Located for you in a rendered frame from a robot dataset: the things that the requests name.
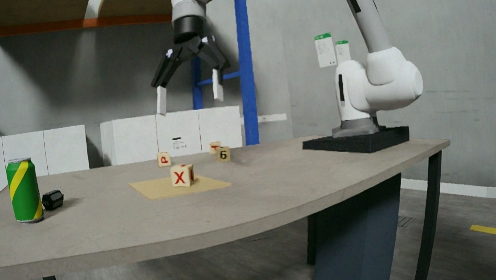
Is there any beige flat mat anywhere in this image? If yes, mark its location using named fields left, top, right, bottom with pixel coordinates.
left=128, top=174, right=232, bottom=201

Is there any green drink can with yellow stripe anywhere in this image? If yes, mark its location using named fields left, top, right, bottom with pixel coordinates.
left=6, top=157, right=44, bottom=224

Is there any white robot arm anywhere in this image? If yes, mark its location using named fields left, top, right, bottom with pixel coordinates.
left=171, top=0, right=423, bottom=138

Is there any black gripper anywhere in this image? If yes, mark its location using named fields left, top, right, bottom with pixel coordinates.
left=151, top=17, right=231, bottom=116

